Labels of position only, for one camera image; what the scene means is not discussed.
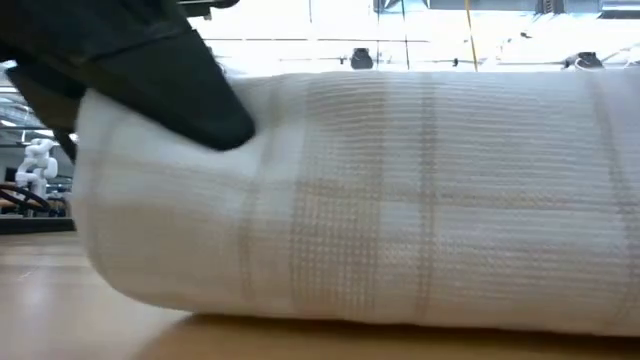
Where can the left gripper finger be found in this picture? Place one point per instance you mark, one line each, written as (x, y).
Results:
(50, 100)
(175, 90)

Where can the white checked towel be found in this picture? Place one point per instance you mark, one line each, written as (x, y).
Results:
(375, 200)

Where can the white humanoid robot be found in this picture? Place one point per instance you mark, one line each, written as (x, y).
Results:
(36, 167)

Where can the black metal table frame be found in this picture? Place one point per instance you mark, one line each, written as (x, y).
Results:
(35, 225)

